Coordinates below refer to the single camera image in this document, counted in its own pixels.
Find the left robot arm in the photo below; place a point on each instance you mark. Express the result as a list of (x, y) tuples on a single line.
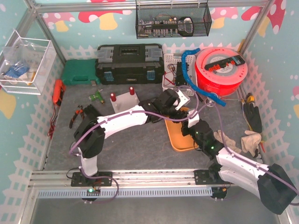
[(92, 132)]

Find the yellow black screwdriver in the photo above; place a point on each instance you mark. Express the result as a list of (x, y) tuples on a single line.
[(248, 99)]

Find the black work glove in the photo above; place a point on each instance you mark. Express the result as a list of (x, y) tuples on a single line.
[(252, 116)]

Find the black terminal strip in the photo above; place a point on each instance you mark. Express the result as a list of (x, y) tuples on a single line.
[(234, 60)]

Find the black mesh wire basket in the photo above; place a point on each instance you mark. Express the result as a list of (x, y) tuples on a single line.
[(172, 20)]

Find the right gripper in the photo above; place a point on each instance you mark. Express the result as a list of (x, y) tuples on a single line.
[(185, 129)]

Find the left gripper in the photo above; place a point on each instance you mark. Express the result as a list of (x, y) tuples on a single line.
[(175, 114)]

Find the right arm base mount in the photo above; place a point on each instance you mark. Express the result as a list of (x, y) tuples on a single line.
[(208, 177)]

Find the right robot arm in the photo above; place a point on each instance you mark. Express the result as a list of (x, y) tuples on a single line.
[(270, 183)]

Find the white plastic basket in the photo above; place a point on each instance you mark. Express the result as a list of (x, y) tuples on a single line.
[(172, 67)]

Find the grey slotted cable duct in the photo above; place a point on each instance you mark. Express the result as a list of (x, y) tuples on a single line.
[(125, 193)]

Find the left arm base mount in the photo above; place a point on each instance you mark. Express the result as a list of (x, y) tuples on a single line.
[(103, 179)]

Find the green tool case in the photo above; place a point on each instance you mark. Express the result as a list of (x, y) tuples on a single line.
[(80, 72)]

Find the green hose nozzle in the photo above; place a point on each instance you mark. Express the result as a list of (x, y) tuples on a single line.
[(96, 96)]

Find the beige work glove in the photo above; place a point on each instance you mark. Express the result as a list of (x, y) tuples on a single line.
[(229, 142), (250, 142)]

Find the orange plastic tray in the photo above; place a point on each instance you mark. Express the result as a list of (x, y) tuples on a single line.
[(179, 142)]

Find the blue white glove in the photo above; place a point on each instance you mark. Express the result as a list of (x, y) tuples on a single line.
[(17, 70)]

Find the black ribbed rail block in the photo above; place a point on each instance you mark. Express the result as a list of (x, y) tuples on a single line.
[(91, 112)]

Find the orange handled pliers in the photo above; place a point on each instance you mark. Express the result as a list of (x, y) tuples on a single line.
[(79, 111)]

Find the white peg base plate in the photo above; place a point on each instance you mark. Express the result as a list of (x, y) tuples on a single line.
[(124, 102)]

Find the black toolbox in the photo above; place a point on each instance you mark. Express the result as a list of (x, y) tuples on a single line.
[(130, 64)]

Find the orange multimeter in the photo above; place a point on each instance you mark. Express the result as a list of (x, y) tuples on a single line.
[(58, 93)]

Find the clear acrylic box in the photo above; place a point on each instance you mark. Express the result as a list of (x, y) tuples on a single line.
[(38, 54)]

